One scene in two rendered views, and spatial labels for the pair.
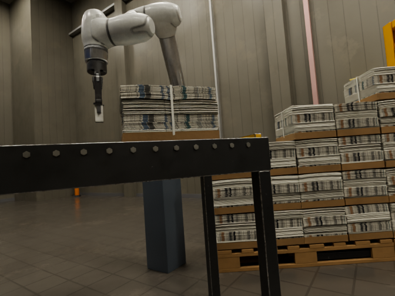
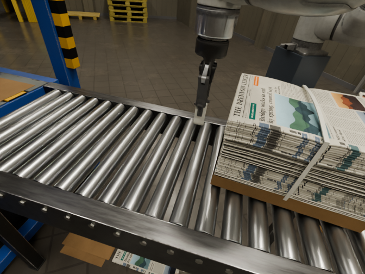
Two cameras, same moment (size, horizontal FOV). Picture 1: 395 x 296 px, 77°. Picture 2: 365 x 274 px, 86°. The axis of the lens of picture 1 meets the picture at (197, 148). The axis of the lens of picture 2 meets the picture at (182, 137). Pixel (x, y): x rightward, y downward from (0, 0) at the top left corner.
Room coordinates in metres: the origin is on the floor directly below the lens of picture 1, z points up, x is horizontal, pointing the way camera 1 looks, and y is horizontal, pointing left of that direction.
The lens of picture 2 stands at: (0.55, 0.15, 1.24)
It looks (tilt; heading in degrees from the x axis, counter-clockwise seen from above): 39 degrees down; 33
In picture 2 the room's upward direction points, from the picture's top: 6 degrees clockwise
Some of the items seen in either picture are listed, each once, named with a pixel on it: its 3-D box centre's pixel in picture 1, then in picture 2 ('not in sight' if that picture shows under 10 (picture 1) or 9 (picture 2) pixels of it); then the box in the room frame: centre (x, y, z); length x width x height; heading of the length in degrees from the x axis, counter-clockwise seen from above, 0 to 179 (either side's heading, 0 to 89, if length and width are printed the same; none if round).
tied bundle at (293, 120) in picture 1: (302, 125); not in sight; (1.86, -0.79, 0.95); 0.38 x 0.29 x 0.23; 1
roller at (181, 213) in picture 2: not in sight; (195, 164); (0.95, 0.35, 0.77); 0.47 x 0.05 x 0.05; 22
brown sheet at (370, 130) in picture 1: (342, 134); not in sight; (1.86, -1.09, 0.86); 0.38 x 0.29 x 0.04; 179
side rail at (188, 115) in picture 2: not in sight; (178, 124); (1.14, 0.56, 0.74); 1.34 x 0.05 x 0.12; 112
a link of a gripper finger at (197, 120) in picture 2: (99, 113); (200, 114); (0.97, 0.38, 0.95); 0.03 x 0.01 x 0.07; 112
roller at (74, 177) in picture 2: not in sight; (106, 141); (0.83, 0.65, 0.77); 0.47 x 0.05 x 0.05; 22
